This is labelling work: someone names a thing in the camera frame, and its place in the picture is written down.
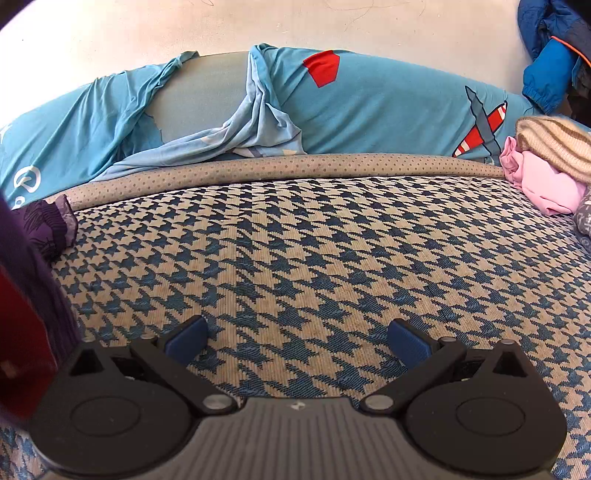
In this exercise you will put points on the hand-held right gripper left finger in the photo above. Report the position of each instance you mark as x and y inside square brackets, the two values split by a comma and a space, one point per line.
[187, 340]

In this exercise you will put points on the purple floral shirt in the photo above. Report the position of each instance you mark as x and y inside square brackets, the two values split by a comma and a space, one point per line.
[46, 221]

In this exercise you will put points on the pale blue cloth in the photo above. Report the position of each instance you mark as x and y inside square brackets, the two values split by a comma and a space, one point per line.
[261, 124]

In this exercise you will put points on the beige striped knit garment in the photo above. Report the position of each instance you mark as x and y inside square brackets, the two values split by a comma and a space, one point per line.
[554, 143]

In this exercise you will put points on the grey star print cloth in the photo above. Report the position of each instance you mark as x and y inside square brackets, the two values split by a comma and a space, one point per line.
[584, 221]

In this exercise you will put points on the blue jacket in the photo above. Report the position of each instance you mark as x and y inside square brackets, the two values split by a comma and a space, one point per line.
[549, 64]

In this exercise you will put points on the blue cartoon print cover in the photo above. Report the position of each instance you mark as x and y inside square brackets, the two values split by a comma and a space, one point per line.
[369, 115]

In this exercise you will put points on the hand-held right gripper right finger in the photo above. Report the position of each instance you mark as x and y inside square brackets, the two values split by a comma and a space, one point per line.
[408, 340]

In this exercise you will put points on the pink garment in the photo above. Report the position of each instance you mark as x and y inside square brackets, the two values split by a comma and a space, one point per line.
[540, 184]

